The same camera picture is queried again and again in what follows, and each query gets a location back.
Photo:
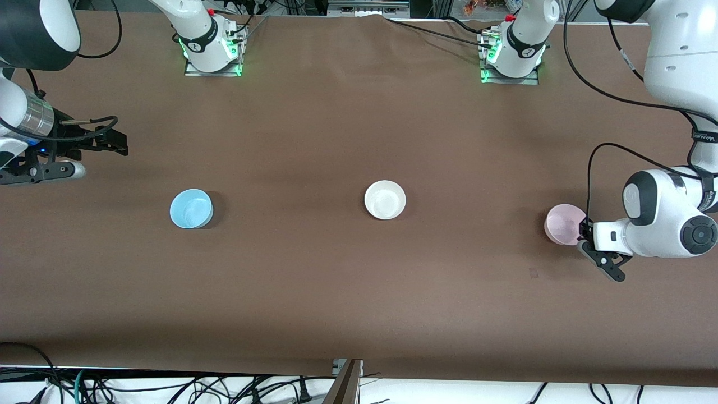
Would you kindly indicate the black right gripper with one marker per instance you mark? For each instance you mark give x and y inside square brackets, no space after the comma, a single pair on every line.
[68,138]

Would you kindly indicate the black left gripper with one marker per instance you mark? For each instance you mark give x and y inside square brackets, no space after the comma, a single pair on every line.
[585,229]

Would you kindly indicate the pink plastic bowl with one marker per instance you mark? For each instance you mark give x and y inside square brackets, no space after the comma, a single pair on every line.
[564,224]

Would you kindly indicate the light blue plastic bowl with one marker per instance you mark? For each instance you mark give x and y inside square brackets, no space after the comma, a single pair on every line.
[190,209]

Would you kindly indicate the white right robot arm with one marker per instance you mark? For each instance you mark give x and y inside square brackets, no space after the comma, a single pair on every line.
[196,28]

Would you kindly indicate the white plastic bowl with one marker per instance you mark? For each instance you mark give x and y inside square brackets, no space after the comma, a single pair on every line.
[385,199]

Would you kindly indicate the brown table cover sheet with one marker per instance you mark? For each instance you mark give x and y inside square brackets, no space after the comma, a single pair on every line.
[336,140]

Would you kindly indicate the orange toy figure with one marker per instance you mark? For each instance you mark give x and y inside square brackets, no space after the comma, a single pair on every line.
[474,7]

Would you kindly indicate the grey metal box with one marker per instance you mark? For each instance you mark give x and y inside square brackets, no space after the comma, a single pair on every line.
[367,7]

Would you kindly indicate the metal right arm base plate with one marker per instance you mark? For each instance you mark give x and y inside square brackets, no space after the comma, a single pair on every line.
[213,73]

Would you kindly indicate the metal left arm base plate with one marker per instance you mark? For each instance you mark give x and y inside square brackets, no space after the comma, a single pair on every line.
[510,81]

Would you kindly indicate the aluminium profile post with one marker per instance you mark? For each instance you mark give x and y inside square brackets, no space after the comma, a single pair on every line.
[345,387]

